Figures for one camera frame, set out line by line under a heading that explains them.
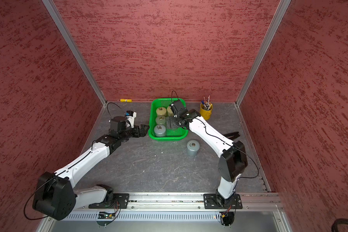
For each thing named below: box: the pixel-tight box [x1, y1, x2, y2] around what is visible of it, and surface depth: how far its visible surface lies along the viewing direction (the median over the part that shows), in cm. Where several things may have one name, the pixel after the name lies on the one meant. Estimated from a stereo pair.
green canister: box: [155, 115, 167, 125], surface depth 100 cm
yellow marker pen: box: [119, 98, 133, 103], surface depth 124 cm
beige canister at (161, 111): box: [155, 106, 167, 116], surface depth 105 cm
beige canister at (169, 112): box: [166, 106, 174, 117], surface depth 106 cm
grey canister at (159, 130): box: [153, 124, 166, 138], surface depth 96 cm
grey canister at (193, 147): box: [186, 139, 201, 157], surface depth 88 cm
